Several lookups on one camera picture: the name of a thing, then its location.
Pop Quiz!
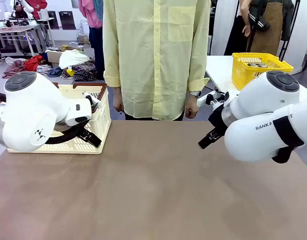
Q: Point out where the patterned reddish cloth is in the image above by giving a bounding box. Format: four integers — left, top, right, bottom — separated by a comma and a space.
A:
2, 59, 27, 79

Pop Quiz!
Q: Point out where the black white-striped jacket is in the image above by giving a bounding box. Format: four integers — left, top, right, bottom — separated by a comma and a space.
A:
248, 0, 295, 42

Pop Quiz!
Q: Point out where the open cardboard box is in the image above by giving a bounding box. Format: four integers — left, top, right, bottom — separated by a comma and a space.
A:
44, 48, 69, 68

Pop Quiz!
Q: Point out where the person in yellow shirt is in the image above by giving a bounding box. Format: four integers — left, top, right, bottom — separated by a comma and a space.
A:
102, 0, 211, 122

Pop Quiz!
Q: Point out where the grey background work table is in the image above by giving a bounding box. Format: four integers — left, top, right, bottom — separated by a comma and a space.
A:
0, 17, 56, 58

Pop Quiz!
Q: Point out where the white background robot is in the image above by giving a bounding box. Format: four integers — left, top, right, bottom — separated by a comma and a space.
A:
0, 0, 35, 27

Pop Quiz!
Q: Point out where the blue cloth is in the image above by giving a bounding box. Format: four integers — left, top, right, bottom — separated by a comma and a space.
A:
47, 66, 63, 78

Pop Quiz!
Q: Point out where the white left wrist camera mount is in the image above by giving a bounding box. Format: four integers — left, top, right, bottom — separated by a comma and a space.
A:
82, 91, 104, 109

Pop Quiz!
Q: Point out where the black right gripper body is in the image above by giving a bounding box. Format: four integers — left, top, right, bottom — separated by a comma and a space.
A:
207, 103, 231, 135

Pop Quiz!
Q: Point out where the black wall panel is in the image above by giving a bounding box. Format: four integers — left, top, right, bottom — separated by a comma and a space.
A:
47, 10, 60, 30
58, 10, 77, 30

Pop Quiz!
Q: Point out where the brown apron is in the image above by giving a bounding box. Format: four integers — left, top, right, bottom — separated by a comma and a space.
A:
247, 2, 284, 57

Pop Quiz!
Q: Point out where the yellow plastic basket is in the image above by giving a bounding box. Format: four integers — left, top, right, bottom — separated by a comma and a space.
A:
231, 52, 294, 91

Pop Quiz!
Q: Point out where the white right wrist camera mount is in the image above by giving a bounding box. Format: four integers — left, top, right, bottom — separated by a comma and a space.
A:
196, 91, 231, 108

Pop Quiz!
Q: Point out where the person in red top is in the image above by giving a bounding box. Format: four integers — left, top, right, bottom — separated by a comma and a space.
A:
25, 0, 48, 20

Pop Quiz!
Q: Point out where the white side table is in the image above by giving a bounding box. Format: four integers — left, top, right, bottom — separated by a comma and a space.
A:
205, 55, 307, 101

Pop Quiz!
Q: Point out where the person's left hand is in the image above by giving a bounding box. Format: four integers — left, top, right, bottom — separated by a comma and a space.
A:
184, 96, 200, 120

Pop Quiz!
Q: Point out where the dark patterned clothes pile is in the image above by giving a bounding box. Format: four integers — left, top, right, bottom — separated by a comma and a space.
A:
65, 61, 97, 82

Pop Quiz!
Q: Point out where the bystander in black dress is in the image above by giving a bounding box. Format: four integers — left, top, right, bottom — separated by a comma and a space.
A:
224, 0, 252, 56

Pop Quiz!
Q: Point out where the black metal rack stand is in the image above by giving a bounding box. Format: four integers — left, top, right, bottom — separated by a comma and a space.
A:
278, 0, 307, 73

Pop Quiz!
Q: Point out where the cream plastic shopping basket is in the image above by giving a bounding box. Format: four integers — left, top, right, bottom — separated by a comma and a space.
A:
7, 82, 112, 155

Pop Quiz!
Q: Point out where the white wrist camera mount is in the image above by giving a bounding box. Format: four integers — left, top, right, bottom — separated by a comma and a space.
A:
196, 91, 231, 108
82, 91, 104, 109

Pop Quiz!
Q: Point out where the person's right forearm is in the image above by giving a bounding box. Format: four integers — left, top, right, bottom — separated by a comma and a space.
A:
112, 86, 123, 100

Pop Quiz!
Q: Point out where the person's right hand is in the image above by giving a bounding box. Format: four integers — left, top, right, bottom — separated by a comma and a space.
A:
112, 97, 125, 113

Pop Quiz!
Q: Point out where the person in pink top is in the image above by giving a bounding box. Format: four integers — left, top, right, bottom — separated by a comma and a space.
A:
77, 0, 106, 81

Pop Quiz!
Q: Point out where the red cloth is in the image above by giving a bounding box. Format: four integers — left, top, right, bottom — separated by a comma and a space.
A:
24, 54, 46, 73

